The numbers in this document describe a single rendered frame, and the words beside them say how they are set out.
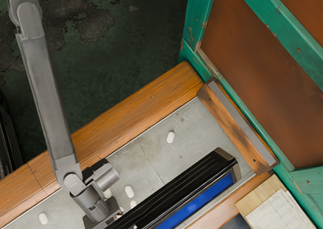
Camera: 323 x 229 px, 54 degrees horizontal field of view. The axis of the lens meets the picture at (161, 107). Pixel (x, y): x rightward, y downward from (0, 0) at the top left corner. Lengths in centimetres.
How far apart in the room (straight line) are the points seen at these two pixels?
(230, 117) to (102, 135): 38
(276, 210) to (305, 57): 54
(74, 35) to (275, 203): 147
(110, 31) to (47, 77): 127
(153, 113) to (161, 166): 16
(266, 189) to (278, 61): 44
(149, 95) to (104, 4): 116
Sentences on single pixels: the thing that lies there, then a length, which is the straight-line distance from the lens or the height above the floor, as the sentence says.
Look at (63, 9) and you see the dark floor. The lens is 211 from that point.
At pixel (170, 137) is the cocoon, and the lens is 97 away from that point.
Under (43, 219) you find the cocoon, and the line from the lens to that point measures 101.
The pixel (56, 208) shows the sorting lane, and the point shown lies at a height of 74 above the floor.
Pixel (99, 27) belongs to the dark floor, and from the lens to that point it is 200.
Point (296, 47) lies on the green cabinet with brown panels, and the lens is 58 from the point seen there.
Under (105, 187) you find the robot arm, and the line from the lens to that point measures 84.
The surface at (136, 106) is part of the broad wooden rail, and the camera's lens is 99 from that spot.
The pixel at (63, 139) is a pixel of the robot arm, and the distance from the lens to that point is 77.
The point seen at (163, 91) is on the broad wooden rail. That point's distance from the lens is 100.
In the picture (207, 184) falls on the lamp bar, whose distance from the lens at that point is 61.
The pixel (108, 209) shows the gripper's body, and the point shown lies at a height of 83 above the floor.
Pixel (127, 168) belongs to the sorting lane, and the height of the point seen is 74.
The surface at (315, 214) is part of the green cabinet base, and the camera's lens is 100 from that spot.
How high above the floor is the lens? 172
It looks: 75 degrees down
